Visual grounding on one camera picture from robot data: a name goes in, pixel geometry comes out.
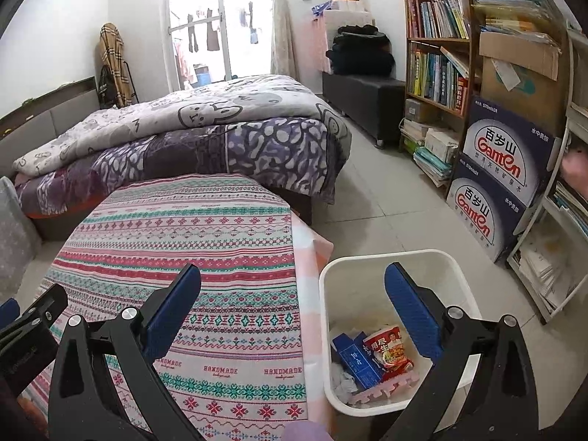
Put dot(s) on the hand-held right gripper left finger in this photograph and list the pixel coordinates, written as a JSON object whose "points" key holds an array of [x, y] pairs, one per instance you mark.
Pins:
{"points": [[172, 312]]}

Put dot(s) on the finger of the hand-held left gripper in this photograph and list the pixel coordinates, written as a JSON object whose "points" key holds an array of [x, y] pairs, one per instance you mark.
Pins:
{"points": [[7, 313], [41, 312]]}

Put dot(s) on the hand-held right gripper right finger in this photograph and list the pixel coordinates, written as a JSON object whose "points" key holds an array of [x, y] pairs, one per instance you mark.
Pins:
{"points": [[415, 317]]}

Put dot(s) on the red instant noodle cup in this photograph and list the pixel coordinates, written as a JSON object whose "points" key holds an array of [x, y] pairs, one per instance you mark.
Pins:
{"points": [[388, 347]]}

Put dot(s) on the blue snack box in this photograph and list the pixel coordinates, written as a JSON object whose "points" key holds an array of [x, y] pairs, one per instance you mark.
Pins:
{"points": [[358, 363]]}

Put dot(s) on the white plastic bin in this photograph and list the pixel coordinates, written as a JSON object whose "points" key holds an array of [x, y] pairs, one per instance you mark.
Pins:
{"points": [[349, 285]]}

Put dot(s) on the pink foam strip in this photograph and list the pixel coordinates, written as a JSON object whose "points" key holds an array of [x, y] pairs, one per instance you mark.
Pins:
{"points": [[386, 388]]}

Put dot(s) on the grey wrapper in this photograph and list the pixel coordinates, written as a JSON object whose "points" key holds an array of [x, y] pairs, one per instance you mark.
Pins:
{"points": [[343, 380]]}

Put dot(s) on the grey dotted cloth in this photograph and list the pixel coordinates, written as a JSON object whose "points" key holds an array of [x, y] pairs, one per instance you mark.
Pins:
{"points": [[14, 239]]}

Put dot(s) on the striped patterned tablecloth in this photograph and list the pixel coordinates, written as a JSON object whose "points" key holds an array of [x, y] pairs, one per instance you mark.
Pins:
{"points": [[183, 229]]}

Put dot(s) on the blue bottled water carton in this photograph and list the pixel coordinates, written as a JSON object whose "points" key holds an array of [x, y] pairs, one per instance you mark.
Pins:
{"points": [[505, 156], [482, 216]]}

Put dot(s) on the pink checked cloth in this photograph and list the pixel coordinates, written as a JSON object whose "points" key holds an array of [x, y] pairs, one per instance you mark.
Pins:
{"points": [[312, 248]]}

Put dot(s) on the white shelf unit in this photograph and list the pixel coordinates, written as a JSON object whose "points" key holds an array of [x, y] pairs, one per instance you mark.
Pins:
{"points": [[551, 248]]}

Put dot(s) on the stack of books and papers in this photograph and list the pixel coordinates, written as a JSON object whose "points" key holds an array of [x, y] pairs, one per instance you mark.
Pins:
{"points": [[434, 156]]}

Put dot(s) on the purple patterned bedsheet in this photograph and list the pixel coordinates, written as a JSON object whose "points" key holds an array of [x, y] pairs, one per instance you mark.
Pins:
{"points": [[257, 156]]}

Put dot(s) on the grey bed headboard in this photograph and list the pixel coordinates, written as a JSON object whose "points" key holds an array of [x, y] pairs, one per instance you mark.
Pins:
{"points": [[46, 115]]}

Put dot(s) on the grey cartoon quilt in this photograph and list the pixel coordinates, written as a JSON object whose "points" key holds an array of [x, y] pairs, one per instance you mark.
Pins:
{"points": [[183, 115]]}

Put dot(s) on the small cardboard box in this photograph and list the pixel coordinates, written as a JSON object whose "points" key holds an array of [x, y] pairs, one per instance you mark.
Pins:
{"points": [[418, 110]]}

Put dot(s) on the black bench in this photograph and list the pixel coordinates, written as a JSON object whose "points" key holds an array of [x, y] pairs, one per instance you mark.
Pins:
{"points": [[363, 101]]}

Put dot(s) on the row of thick books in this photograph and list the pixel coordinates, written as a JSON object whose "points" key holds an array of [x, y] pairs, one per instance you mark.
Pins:
{"points": [[436, 78]]}

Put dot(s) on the brown cardboard box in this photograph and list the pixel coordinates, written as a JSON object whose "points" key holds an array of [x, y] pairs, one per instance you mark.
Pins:
{"points": [[528, 87]]}

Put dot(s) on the plaid coat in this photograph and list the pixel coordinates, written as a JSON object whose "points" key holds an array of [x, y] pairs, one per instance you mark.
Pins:
{"points": [[115, 59]]}

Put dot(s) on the pile of dark clothes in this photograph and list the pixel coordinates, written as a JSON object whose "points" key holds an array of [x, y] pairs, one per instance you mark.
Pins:
{"points": [[363, 50]]}

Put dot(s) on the hanging laundry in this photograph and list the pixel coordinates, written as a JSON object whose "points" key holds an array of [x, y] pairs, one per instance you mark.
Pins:
{"points": [[211, 32]]}

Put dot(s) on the pink covered cabinet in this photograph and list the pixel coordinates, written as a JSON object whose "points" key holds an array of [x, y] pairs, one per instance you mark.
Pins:
{"points": [[321, 41]]}

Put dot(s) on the glass balcony door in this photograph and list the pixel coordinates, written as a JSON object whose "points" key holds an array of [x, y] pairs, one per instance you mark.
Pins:
{"points": [[216, 18]]}

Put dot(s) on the row of thin books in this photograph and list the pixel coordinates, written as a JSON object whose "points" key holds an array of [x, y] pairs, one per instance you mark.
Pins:
{"points": [[436, 16]]}

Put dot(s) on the wooden bookshelf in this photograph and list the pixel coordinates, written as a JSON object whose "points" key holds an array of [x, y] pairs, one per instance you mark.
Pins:
{"points": [[475, 18]]}

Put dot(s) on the beige curtain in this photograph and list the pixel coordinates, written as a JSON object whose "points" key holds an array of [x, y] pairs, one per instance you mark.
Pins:
{"points": [[282, 23]]}

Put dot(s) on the blue plastic bag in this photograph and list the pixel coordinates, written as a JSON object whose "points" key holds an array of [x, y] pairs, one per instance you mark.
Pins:
{"points": [[320, 8]]}

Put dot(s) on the pile of paper booklets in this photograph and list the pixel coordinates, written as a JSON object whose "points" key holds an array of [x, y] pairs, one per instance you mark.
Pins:
{"points": [[514, 4]]}

